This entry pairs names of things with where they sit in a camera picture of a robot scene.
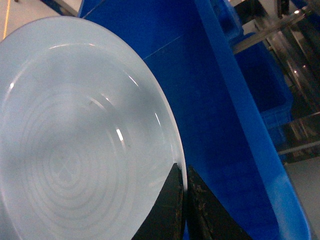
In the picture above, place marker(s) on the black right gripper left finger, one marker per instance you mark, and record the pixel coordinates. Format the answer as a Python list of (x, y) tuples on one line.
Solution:
[(166, 219)]

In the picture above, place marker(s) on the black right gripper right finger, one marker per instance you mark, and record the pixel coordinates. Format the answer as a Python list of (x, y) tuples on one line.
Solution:
[(206, 217)]

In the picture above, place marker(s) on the light blue oval tray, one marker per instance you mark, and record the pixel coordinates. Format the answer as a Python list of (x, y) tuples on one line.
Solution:
[(87, 136)]

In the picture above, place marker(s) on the blue crate on shelf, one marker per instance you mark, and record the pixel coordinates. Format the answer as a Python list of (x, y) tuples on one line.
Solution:
[(223, 134)]

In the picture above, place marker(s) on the stainless steel shelf rack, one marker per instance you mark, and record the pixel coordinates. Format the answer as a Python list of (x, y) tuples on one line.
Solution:
[(290, 29)]

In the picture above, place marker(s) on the blue crate behind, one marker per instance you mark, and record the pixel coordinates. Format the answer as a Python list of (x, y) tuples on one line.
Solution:
[(261, 72)]

